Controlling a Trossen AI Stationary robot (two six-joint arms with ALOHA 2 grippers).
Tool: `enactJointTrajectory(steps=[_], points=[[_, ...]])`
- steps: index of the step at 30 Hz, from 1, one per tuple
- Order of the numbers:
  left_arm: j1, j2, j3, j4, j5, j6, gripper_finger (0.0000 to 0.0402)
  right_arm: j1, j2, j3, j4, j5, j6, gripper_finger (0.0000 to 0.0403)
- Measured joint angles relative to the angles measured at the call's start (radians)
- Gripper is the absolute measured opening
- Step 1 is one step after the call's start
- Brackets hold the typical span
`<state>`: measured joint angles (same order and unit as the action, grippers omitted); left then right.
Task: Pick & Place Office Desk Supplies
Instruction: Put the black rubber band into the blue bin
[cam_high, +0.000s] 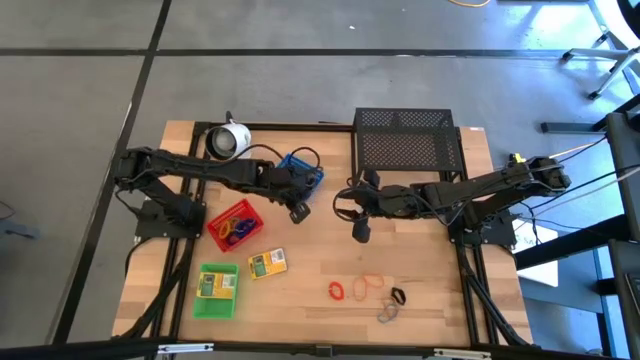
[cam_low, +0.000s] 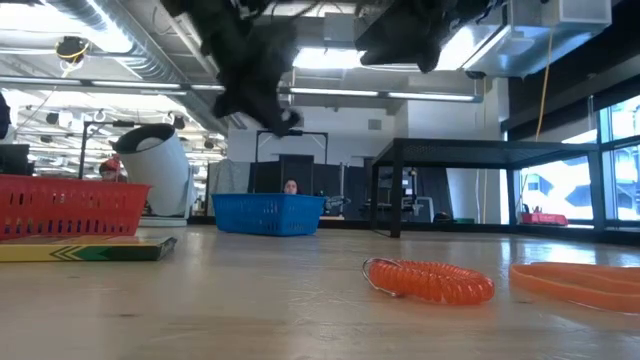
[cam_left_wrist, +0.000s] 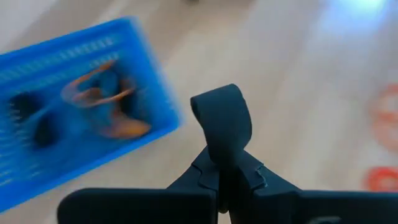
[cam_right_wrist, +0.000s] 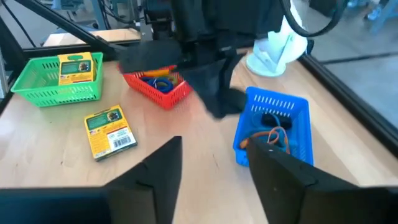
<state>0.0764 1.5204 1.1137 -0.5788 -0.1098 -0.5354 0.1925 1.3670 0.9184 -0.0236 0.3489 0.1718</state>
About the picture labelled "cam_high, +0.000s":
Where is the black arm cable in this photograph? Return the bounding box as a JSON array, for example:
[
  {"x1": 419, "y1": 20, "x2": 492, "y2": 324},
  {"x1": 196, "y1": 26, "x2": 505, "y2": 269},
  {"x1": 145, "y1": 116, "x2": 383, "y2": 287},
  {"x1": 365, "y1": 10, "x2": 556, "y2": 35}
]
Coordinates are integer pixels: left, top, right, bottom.
[
  {"x1": 234, "y1": 143, "x2": 322, "y2": 174},
  {"x1": 332, "y1": 185, "x2": 364, "y2": 224}
]

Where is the white metal floor stand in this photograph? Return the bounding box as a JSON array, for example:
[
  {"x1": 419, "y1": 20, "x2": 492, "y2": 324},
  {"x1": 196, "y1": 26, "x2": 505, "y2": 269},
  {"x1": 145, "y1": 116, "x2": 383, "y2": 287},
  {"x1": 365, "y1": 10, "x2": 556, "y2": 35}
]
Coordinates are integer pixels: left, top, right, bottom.
[{"x1": 558, "y1": 29, "x2": 640, "y2": 100}]

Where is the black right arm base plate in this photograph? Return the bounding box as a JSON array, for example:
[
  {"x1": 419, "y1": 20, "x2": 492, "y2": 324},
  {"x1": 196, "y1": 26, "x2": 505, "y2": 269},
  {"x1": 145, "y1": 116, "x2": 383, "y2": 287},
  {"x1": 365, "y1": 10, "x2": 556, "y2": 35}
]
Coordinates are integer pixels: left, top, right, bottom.
[{"x1": 446, "y1": 209, "x2": 517, "y2": 247}]

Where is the black floor foot bar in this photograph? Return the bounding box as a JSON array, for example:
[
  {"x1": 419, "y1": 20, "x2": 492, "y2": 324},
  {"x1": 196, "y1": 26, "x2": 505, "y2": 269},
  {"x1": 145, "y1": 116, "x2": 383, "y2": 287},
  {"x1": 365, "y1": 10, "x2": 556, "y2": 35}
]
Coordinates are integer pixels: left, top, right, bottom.
[{"x1": 539, "y1": 121, "x2": 609, "y2": 134}]

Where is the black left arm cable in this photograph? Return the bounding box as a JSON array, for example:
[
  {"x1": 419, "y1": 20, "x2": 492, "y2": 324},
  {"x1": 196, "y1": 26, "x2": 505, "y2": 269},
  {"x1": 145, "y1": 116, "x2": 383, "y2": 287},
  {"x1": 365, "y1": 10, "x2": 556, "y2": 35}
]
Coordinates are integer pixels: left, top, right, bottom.
[{"x1": 234, "y1": 143, "x2": 322, "y2": 174}]

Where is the black perforated metal shelf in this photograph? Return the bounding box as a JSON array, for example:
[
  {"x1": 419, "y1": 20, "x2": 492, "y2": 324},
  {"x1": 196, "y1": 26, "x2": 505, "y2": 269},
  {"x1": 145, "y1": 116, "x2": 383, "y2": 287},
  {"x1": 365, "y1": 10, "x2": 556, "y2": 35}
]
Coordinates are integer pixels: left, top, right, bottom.
[{"x1": 351, "y1": 107, "x2": 464, "y2": 189}]

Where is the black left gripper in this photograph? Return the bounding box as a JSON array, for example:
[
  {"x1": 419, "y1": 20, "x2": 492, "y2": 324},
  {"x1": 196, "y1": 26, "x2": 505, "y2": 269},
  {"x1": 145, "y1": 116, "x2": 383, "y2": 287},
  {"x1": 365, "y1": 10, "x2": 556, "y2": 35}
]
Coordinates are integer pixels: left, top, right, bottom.
[{"x1": 273, "y1": 168, "x2": 324, "y2": 225}]

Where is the red plastic basket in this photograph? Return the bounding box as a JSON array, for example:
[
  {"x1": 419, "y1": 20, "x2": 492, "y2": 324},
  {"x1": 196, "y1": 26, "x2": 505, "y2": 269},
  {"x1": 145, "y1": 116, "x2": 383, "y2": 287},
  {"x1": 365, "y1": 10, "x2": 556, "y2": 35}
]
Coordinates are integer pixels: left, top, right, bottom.
[{"x1": 206, "y1": 198, "x2": 265, "y2": 254}]

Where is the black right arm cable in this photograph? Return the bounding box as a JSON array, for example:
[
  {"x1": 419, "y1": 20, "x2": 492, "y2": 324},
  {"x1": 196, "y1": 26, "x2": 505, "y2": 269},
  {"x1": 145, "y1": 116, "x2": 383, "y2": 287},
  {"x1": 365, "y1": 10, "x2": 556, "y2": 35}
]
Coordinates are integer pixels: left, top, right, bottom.
[{"x1": 332, "y1": 185, "x2": 364, "y2": 224}]

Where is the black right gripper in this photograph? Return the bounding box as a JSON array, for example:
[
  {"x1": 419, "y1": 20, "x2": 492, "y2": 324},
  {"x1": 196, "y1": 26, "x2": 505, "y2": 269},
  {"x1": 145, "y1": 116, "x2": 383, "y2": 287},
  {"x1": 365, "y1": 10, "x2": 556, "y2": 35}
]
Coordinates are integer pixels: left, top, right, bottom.
[{"x1": 351, "y1": 169, "x2": 407, "y2": 244}]

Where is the black aluminium table frame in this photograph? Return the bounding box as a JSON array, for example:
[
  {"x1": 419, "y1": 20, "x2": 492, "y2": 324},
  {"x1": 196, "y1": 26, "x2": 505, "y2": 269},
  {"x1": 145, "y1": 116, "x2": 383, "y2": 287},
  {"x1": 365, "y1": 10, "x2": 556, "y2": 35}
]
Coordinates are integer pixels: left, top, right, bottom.
[{"x1": 0, "y1": 119, "x2": 616, "y2": 360}]

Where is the green plastic basket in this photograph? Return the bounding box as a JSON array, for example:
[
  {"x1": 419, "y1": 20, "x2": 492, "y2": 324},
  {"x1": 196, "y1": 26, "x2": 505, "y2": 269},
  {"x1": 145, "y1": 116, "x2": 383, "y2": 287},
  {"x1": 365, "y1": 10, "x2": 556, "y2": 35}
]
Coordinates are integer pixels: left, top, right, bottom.
[{"x1": 192, "y1": 262, "x2": 241, "y2": 321}]

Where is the black diagonal desk beam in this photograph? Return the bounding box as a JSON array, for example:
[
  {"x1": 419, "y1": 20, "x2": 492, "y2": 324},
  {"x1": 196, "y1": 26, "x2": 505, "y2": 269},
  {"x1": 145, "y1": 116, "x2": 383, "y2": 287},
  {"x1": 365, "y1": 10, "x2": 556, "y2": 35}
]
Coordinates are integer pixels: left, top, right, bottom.
[{"x1": 514, "y1": 214, "x2": 629, "y2": 271}]

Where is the yellow green crayon box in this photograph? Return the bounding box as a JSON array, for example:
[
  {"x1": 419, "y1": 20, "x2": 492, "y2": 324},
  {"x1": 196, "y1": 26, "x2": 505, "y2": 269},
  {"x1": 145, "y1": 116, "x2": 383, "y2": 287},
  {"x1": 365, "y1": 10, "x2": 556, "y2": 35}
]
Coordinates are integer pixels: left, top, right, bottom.
[
  {"x1": 247, "y1": 247, "x2": 289, "y2": 281},
  {"x1": 195, "y1": 271, "x2": 238, "y2": 301}
]

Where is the silver aluminium bracket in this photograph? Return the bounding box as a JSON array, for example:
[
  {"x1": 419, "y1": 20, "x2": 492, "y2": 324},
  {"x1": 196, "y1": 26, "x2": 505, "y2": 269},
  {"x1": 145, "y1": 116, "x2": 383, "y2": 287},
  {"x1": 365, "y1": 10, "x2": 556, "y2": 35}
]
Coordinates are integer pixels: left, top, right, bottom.
[
  {"x1": 157, "y1": 342, "x2": 215, "y2": 355},
  {"x1": 432, "y1": 348, "x2": 494, "y2": 360}
]

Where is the blue plastic basket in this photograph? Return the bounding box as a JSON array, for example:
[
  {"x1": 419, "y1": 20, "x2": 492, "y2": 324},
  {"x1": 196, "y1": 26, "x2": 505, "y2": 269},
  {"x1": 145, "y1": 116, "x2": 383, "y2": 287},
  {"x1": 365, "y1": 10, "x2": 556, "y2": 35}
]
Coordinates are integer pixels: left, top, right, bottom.
[{"x1": 276, "y1": 152, "x2": 325, "y2": 201}]

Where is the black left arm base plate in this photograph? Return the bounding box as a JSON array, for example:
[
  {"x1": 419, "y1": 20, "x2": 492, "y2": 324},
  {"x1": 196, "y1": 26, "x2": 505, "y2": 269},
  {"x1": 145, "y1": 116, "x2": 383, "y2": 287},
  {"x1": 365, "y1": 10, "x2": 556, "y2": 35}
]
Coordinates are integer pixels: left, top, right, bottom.
[{"x1": 128, "y1": 199, "x2": 207, "y2": 240}]

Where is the white box under table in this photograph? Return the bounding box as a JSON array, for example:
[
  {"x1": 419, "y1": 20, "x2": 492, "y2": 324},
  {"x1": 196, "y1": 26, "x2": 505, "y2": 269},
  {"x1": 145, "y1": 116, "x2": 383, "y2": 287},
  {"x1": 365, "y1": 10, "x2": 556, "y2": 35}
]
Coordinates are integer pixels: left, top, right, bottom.
[{"x1": 516, "y1": 234, "x2": 560, "y2": 289}]

